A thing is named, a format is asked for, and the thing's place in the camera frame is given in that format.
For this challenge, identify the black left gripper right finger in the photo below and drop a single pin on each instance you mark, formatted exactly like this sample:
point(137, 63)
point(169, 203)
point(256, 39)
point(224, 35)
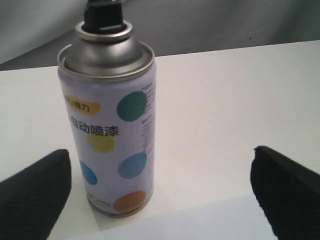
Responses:
point(288, 193)

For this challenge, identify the grey backdrop cloth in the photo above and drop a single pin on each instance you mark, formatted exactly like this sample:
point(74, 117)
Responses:
point(32, 32)

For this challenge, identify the white paper stack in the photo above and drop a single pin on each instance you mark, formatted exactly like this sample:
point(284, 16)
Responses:
point(238, 218)

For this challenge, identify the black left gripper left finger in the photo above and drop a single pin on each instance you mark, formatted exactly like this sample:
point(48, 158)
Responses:
point(32, 200)

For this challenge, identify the white dotted spray paint can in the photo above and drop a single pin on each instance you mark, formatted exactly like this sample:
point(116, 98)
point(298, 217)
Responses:
point(108, 81)

